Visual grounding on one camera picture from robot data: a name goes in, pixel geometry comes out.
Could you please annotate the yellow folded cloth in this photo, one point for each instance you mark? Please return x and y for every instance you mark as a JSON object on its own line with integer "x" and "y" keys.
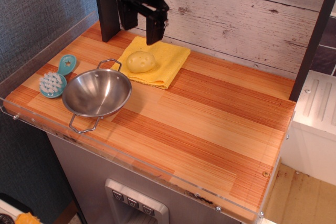
{"x": 169, "y": 60}

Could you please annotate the yellow potato ball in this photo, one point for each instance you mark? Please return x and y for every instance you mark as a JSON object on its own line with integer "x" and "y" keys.
{"x": 140, "y": 62}

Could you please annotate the teal scrub brush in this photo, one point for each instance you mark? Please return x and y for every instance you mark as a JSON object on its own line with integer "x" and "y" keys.
{"x": 52, "y": 84}

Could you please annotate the yellow object bottom left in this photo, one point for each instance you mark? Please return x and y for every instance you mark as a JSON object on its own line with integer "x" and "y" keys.
{"x": 27, "y": 218}

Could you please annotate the steel two-handled bowl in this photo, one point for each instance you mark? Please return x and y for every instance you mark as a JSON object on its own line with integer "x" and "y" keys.
{"x": 97, "y": 93}

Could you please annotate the dark vertical post right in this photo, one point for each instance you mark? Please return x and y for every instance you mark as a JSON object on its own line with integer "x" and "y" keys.
{"x": 315, "y": 38}

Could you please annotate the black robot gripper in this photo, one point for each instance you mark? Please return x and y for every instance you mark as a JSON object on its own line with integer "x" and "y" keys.
{"x": 155, "y": 12}

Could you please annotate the silver toy fridge cabinet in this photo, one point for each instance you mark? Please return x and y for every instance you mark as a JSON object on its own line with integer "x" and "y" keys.
{"x": 87, "y": 174}

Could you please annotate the white plastic sink unit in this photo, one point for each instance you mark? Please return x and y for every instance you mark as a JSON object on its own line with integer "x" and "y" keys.
{"x": 309, "y": 146}

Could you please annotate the silver dispenser button panel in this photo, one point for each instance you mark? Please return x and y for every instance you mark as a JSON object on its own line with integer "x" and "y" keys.
{"x": 134, "y": 204}

